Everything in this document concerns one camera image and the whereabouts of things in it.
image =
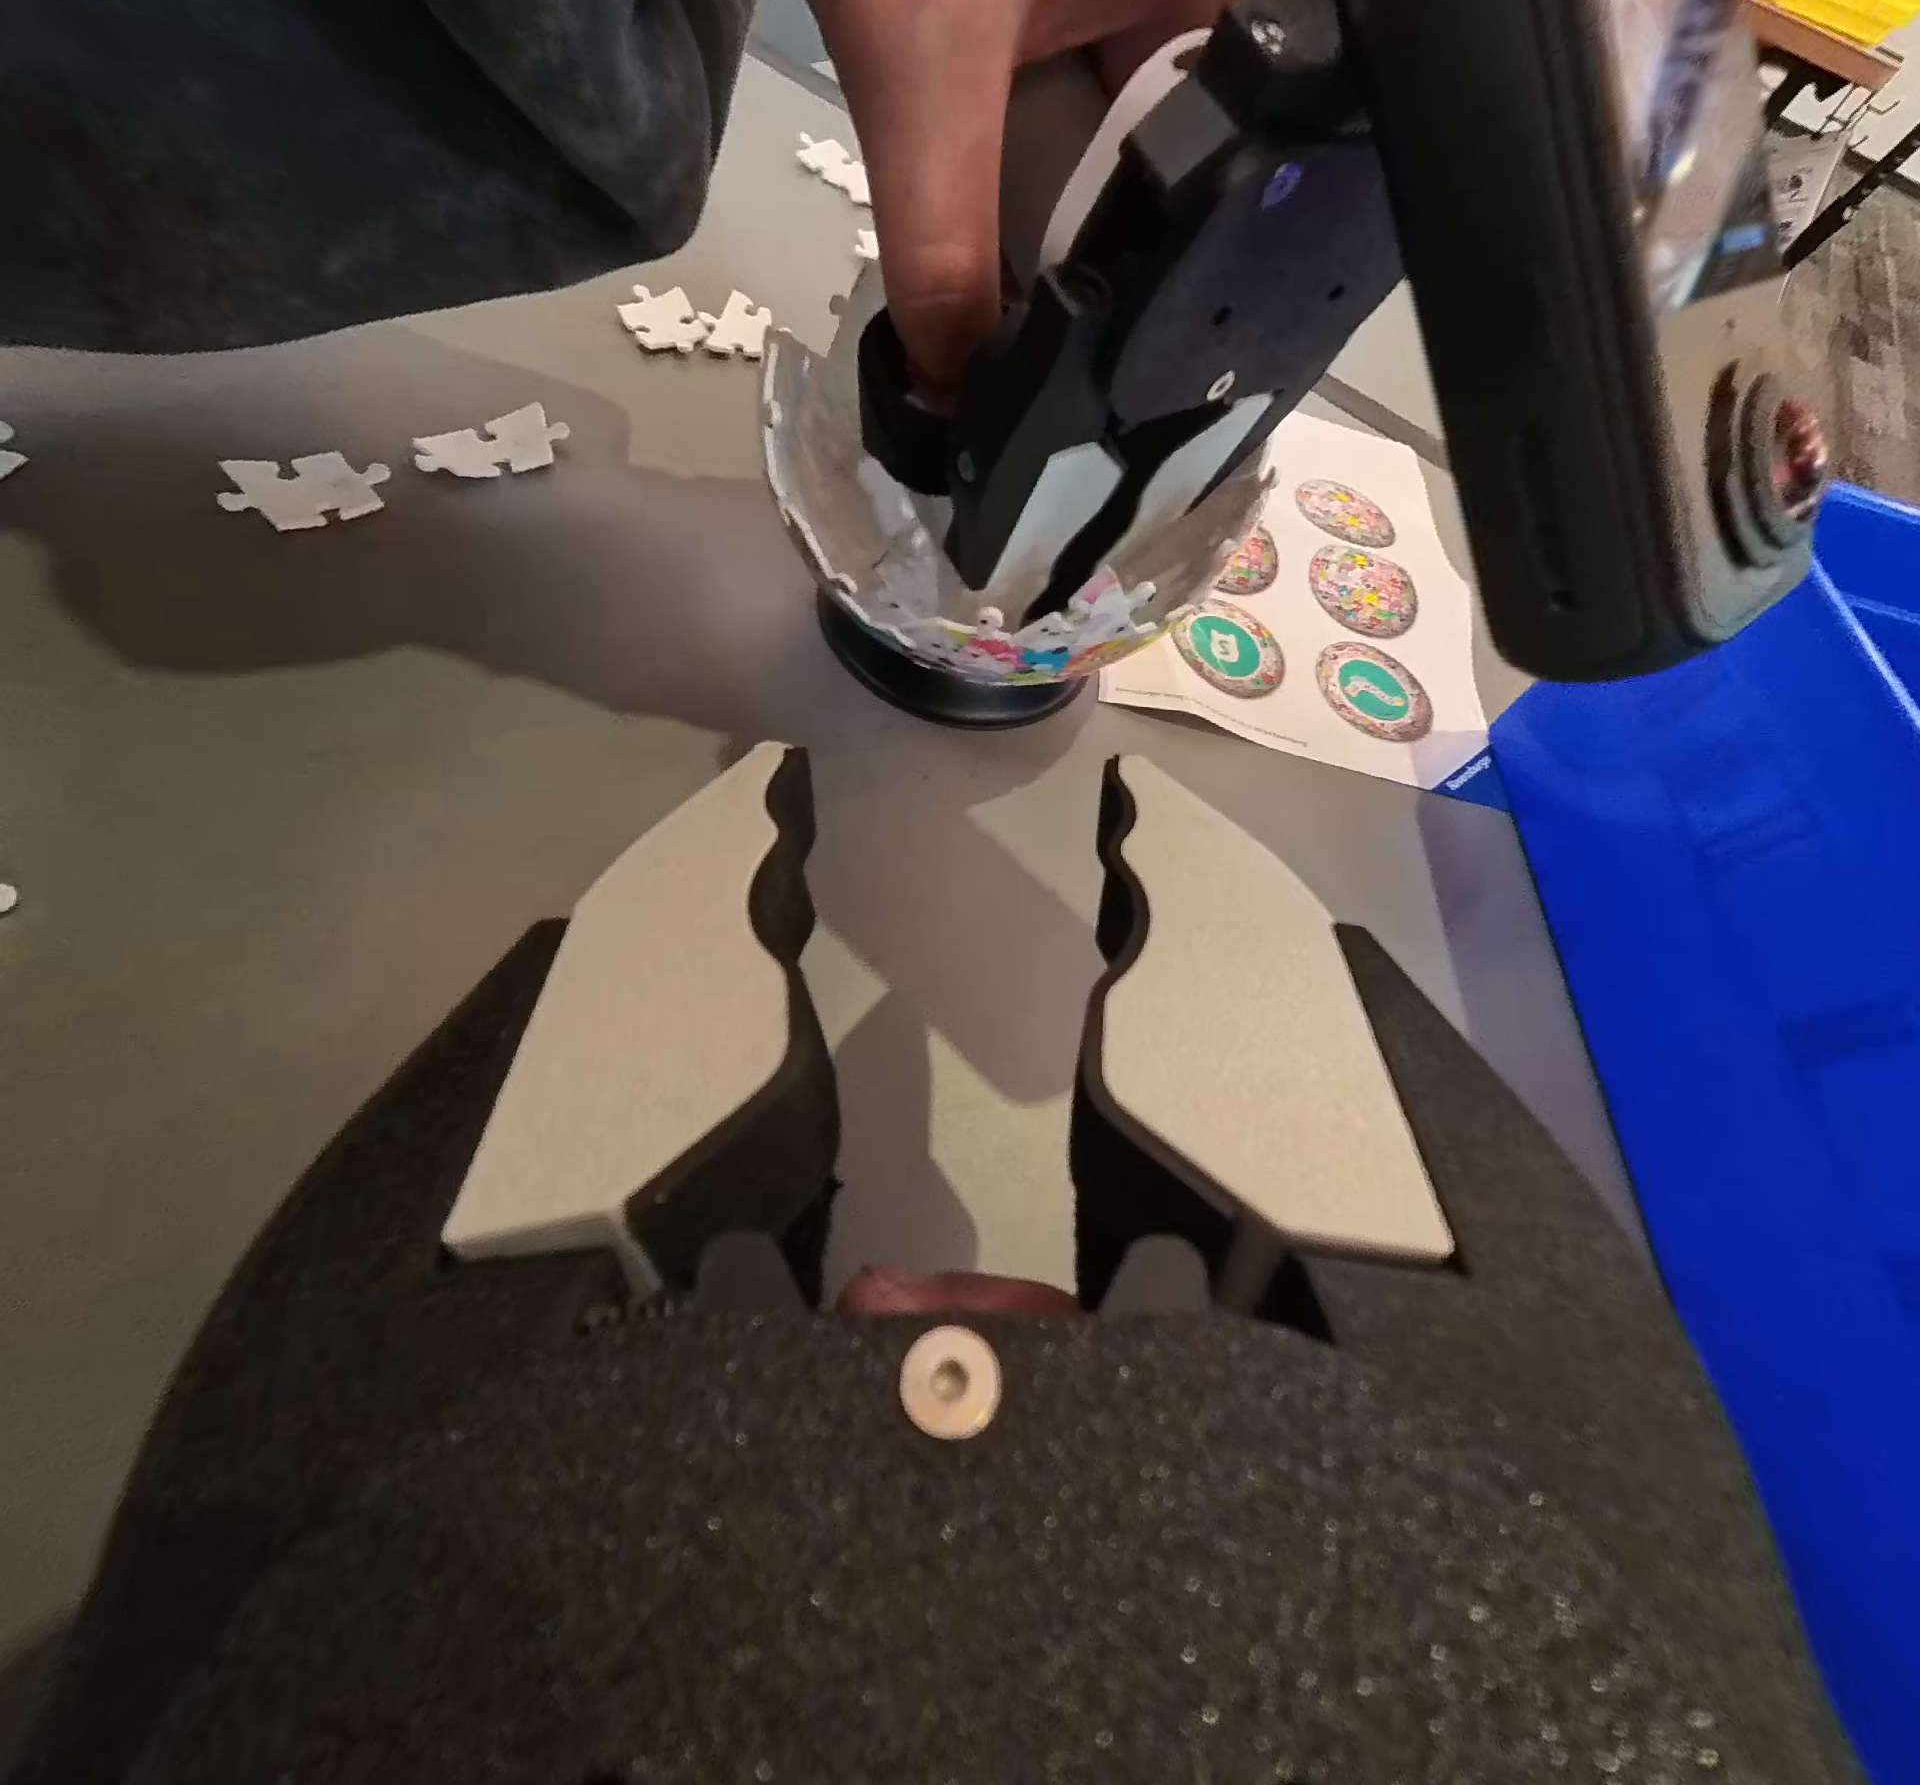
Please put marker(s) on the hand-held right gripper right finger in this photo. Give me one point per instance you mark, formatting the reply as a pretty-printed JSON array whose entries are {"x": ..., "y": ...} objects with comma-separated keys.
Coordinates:
[{"x": 1261, "y": 1065}]

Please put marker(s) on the person's left hand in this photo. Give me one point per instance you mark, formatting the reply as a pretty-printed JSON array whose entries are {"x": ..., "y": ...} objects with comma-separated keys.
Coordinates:
[{"x": 960, "y": 14}]

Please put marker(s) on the joined white puzzle strip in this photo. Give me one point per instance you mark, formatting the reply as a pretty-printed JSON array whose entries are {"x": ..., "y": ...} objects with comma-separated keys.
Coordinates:
[{"x": 300, "y": 491}]

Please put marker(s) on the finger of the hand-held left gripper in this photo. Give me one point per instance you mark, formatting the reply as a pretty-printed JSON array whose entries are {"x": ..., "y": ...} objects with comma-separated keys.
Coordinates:
[
  {"x": 1066, "y": 525},
  {"x": 1224, "y": 457}
]

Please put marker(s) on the brown desk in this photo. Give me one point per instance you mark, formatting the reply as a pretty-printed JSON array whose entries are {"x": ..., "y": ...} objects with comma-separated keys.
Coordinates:
[{"x": 1821, "y": 52}]

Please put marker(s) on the person's right hand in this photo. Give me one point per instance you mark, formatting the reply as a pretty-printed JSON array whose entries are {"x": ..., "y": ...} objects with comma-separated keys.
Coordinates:
[{"x": 960, "y": 1294}]

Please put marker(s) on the black ball stand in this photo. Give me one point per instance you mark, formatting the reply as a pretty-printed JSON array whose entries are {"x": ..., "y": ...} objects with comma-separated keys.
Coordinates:
[{"x": 960, "y": 706}]

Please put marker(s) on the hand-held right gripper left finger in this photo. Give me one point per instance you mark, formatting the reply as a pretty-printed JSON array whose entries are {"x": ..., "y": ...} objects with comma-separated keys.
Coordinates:
[{"x": 630, "y": 1048}]

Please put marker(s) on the puzzle instruction sheet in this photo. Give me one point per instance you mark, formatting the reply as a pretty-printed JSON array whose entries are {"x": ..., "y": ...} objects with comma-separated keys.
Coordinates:
[{"x": 1357, "y": 584}]

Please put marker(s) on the blue plastic bin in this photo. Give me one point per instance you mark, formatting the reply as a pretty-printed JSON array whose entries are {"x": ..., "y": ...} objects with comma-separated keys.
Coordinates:
[{"x": 1725, "y": 990}]

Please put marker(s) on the white floor paper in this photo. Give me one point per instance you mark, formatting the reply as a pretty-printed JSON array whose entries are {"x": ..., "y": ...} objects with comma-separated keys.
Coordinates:
[{"x": 1794, "y": 188}]

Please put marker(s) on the cluster of loose puzzle pieces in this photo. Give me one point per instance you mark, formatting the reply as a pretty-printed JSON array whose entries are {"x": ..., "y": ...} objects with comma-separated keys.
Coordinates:
[{"x": 834, "y": 164}]

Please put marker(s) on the partly built puzzle ball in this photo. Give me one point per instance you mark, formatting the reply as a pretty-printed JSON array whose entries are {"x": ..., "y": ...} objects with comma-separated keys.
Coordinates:
[{"x": 824, "y": 479}]

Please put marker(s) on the person's left forearm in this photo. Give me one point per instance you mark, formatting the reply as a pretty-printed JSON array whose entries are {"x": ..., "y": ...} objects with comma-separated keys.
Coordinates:
[{"x": 300, "y": 90}]

